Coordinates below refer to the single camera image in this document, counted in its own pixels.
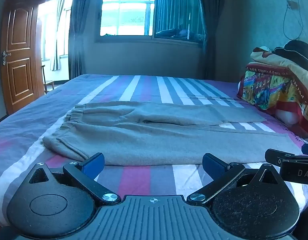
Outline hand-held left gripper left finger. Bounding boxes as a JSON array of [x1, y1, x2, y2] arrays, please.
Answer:
[[28, 152, 121, 204]]

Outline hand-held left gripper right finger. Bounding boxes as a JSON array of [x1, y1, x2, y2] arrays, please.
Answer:
[[186, 152, 284, 204]]

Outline grey pants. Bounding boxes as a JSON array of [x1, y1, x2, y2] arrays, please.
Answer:
[[42, 101, 290, 167]]

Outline white pillow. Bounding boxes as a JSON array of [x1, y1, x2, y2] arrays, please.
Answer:
[[276, 108, 301, 127]]

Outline colourful printed blanket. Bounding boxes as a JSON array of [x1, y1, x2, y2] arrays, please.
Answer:
[[237, 46, 308, 138]]

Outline striped bed sheet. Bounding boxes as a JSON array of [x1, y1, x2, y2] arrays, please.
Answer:
[[0, 74, 308, 232]]

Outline wooden chair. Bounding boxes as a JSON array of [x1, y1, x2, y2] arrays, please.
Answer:
[[41, 64, 55, 94]]

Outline black cloth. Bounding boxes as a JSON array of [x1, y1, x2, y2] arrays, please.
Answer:
[[273, 40, 308, 73]]

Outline white sheer curtain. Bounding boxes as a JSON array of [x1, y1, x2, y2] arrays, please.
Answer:
[[50, 0, 67, 72]]

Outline brown wooden door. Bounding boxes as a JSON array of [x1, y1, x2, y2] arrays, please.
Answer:
[[0, 0, 45, 115]]

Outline dark curtain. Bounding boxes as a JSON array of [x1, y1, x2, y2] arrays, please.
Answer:
[[69, 0, 101, 80], [196, 0, 226, 81]]

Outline dark clothes on windowsill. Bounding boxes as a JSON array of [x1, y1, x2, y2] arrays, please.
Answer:
[[156, 27, 205, 42]]

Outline sliding glass window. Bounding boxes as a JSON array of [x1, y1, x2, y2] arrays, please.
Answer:
[[95, 0, 207, 43]]

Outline wall cable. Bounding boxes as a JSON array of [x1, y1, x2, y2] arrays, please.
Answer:
[[283, 0, 307, 41]]

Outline metal door handle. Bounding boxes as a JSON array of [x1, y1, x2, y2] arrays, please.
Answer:
[[1, 51, 12, 66]]

